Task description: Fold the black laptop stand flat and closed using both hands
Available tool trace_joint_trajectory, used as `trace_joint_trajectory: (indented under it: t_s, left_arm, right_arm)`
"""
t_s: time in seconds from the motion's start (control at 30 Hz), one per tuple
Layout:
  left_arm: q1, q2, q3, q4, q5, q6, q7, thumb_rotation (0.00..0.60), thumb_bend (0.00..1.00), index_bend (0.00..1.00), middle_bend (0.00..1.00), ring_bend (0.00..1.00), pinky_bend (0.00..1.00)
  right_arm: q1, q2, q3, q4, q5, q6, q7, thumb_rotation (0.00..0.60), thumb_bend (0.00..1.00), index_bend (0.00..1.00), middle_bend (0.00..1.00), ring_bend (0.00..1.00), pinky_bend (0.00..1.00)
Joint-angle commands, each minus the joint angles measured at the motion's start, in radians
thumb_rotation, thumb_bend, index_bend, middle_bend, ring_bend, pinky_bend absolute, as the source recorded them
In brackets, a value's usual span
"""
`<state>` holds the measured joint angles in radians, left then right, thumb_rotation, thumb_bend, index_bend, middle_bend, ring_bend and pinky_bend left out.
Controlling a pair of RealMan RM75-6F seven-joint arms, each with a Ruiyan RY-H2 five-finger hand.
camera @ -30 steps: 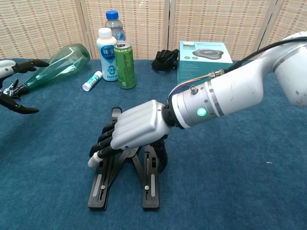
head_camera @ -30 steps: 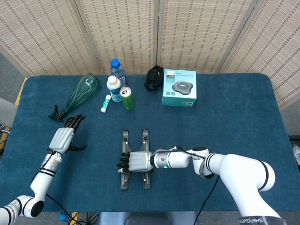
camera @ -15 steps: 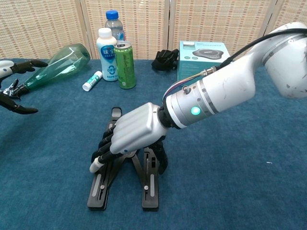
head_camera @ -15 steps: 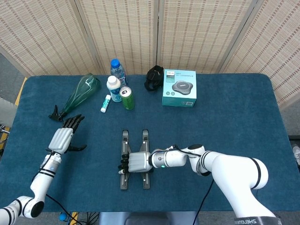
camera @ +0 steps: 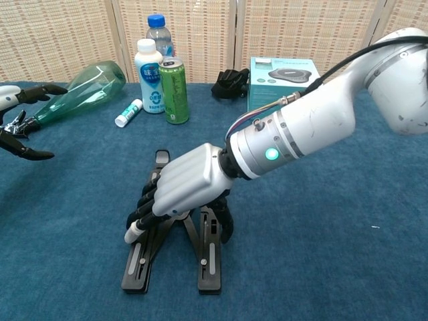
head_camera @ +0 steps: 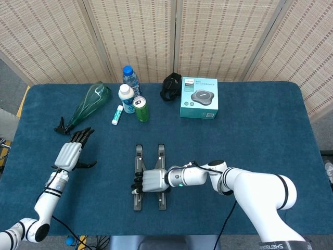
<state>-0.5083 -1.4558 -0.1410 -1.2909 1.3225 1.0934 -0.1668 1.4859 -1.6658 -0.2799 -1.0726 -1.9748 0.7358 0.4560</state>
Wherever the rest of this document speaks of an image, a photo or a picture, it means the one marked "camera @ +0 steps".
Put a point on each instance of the woven bamboo folding screen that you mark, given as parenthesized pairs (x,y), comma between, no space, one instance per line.
(67,33)

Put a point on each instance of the white yogurt drink bottle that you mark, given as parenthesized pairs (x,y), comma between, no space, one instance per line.
(148,87)

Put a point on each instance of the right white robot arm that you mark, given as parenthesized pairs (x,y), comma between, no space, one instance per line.
(317,120)

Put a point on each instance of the blue felt table cover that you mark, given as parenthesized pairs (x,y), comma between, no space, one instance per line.
(334,234)

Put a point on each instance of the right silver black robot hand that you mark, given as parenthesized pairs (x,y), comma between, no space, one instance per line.
(187,180)

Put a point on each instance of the green plastic spray bottle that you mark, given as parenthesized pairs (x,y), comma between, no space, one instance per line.
(83,90)

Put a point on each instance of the clear water bottle blue cap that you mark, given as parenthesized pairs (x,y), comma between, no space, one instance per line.
(157,33)

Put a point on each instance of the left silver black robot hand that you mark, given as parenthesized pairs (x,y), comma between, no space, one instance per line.
(30,93)

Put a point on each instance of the black folding laptop stand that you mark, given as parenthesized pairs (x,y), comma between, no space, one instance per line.
(216,281)

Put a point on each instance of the green drink can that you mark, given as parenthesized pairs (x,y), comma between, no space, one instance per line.
(175,97)

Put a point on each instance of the teal product box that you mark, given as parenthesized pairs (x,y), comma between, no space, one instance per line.
(264,93)

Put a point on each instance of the small white green tube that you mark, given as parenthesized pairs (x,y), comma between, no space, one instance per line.
(128,113)

